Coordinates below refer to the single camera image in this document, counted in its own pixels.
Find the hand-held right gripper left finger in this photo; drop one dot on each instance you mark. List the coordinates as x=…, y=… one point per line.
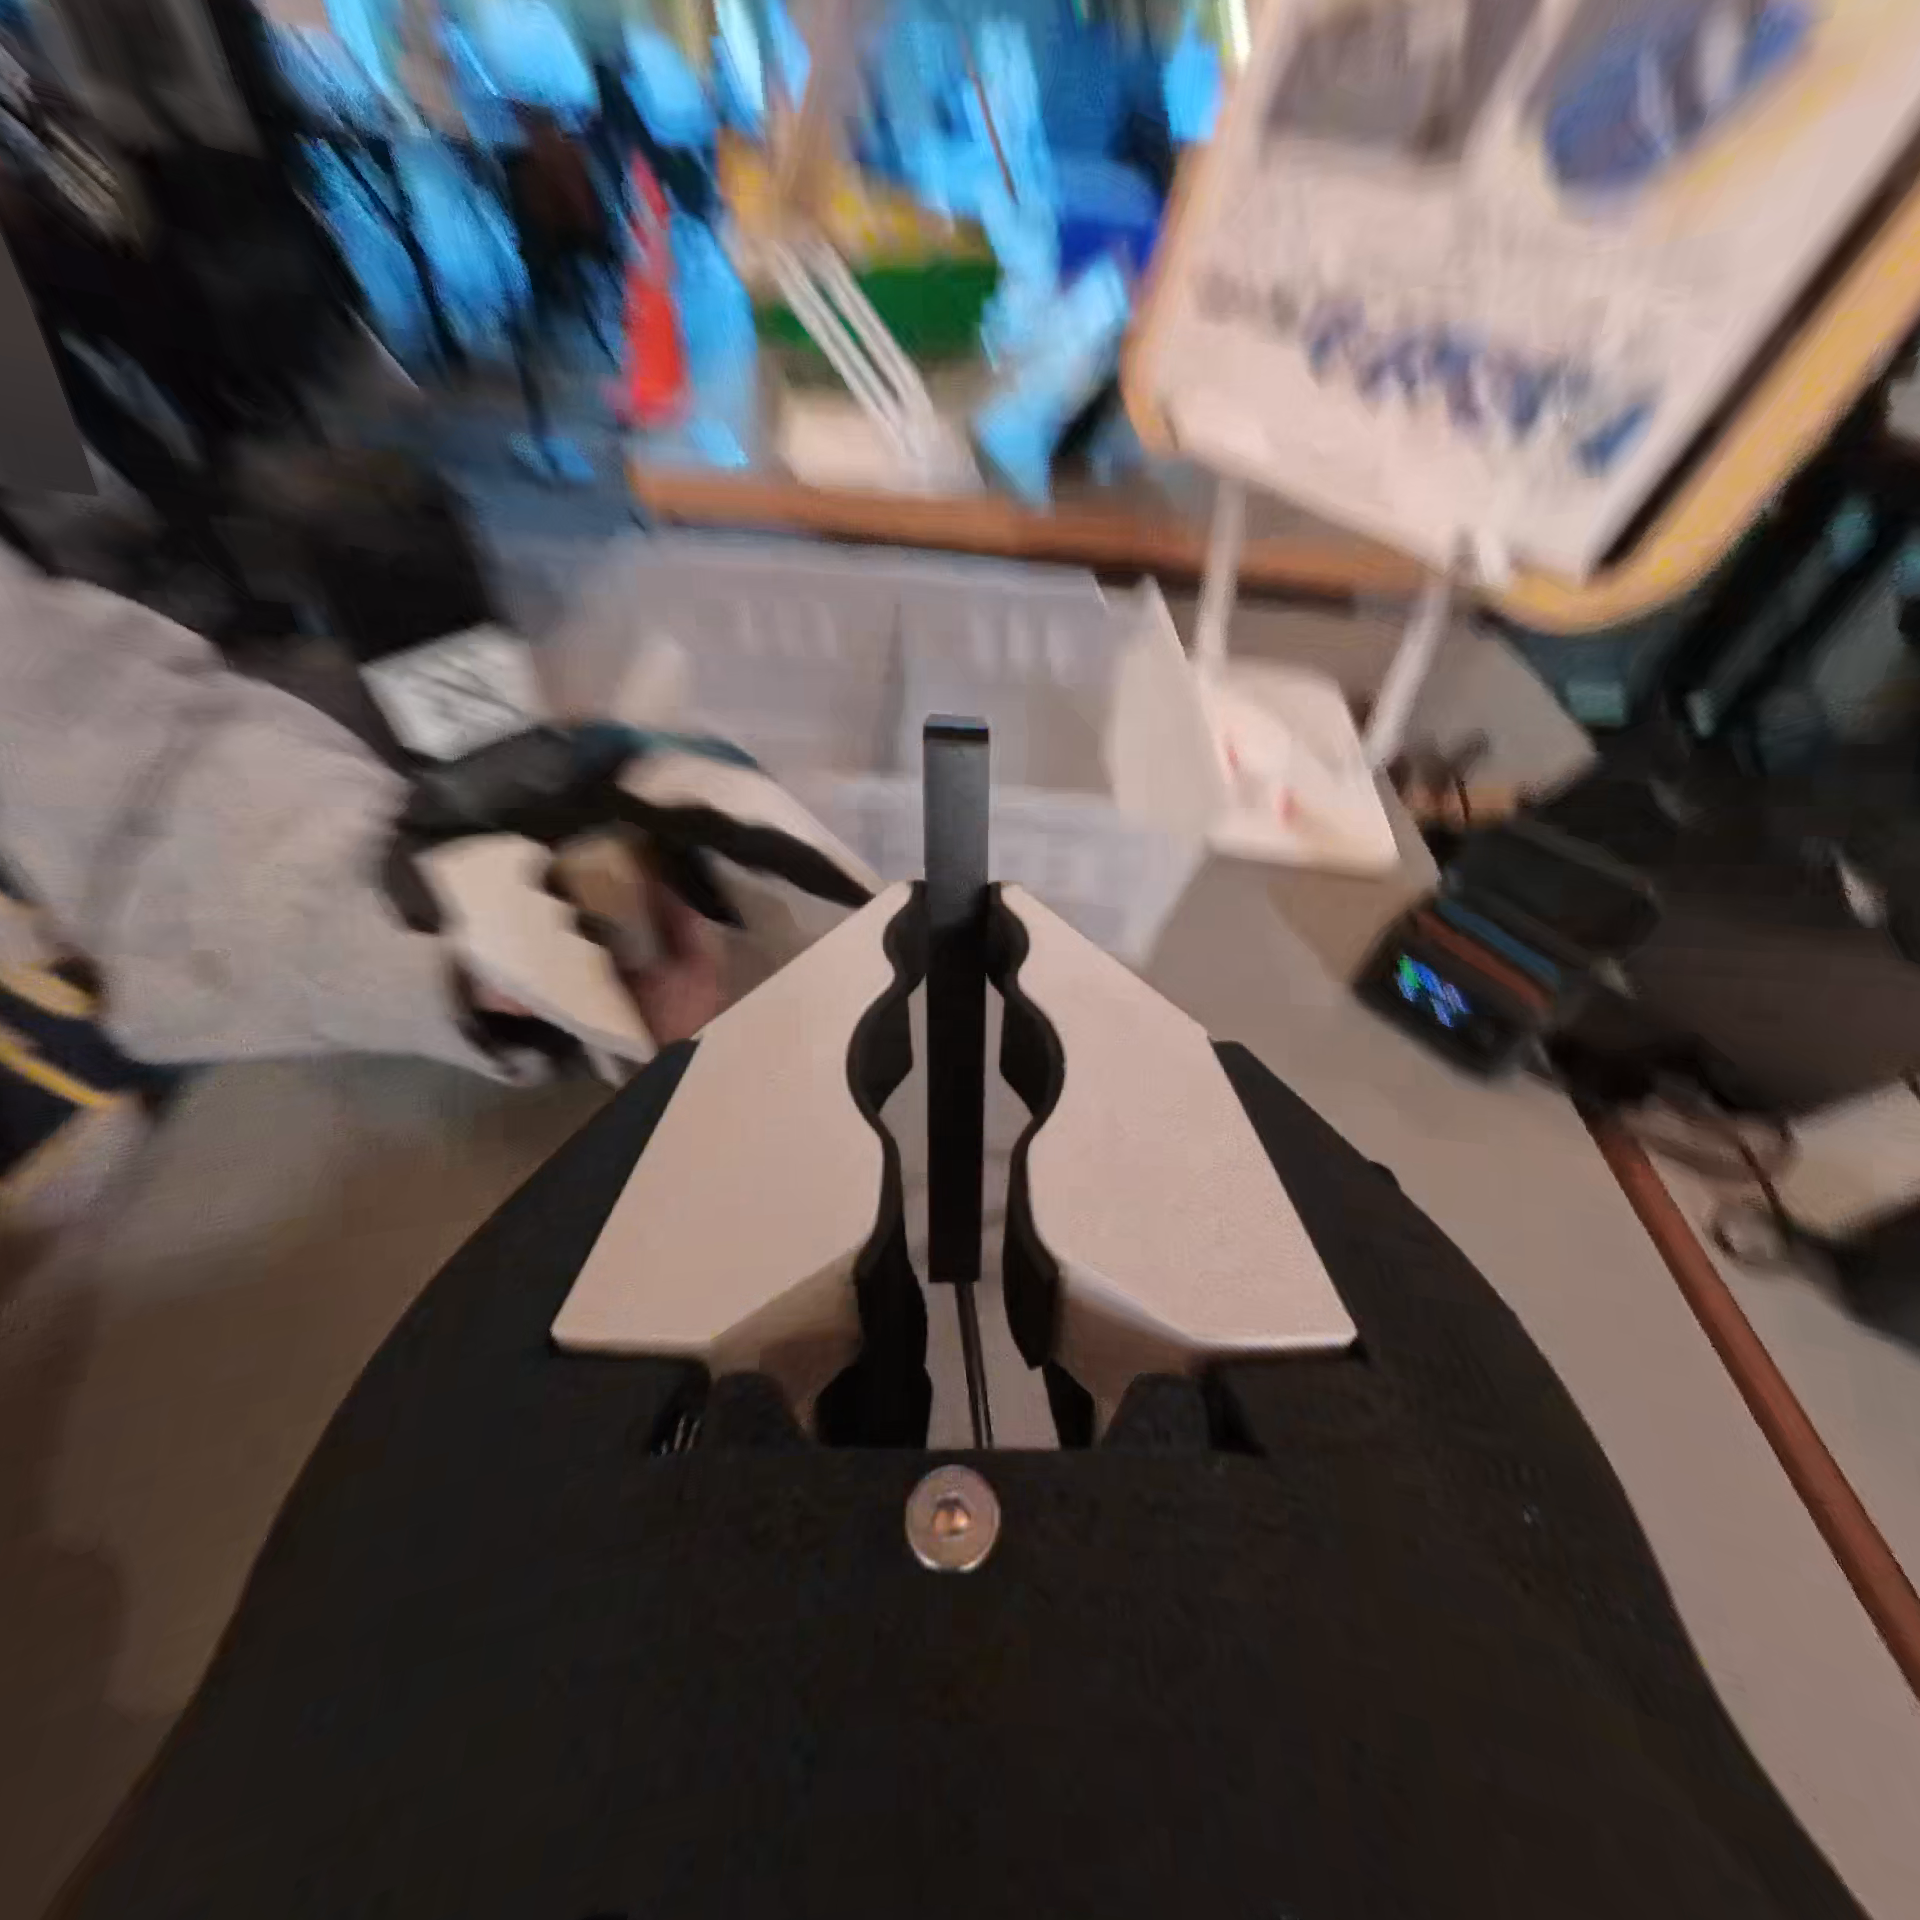
x=735, y=1184

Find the black device with screen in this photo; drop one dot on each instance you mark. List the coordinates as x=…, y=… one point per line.
x=1500, y=944

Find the black slim usb hub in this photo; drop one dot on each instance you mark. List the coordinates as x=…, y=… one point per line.
x=957, y=1051

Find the white box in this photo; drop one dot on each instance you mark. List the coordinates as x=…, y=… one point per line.
x=1291, y=780

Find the person's left hand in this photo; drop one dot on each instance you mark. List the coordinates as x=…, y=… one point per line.
x=682, y=960

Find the framed sign board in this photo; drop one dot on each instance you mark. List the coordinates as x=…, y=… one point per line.
x=1500, y=226

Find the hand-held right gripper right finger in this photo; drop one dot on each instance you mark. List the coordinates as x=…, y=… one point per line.
x=1184, y=1184

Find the clear plastic bin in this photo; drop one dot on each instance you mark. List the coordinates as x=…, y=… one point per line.
x=780, y=646

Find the person's left forearm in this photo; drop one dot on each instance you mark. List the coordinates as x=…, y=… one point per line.
x=196, y=840

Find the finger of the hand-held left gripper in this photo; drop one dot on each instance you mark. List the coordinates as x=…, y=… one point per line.
x=750, y=803

